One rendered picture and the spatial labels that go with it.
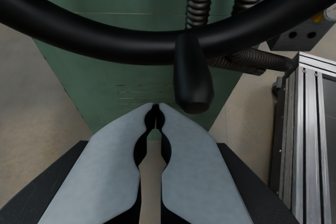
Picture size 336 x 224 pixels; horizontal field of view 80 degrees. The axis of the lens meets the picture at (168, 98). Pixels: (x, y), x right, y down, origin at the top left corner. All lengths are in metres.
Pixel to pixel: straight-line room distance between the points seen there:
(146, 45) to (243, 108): 0.88
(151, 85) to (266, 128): 0.64
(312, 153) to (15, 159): 1.02
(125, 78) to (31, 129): 0.60
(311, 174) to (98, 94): 0.63
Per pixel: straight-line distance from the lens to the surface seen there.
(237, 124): 0.96
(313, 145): 0.78
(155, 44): 0.16
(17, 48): 1.34
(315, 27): 0.43
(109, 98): 0.57
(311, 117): 0.83
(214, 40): 0.16
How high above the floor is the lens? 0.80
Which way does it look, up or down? 57 degrees down
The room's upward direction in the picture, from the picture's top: 7 degrees clockwise
